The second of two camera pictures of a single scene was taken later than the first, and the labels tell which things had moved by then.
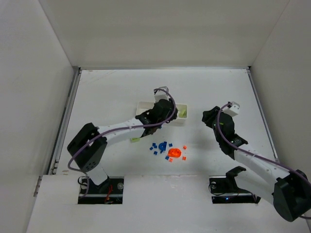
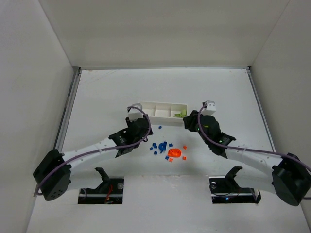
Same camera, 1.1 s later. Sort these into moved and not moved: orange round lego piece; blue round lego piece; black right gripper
Moved: black right gripper
Not moved: orange round lego piece; blue round lego piece
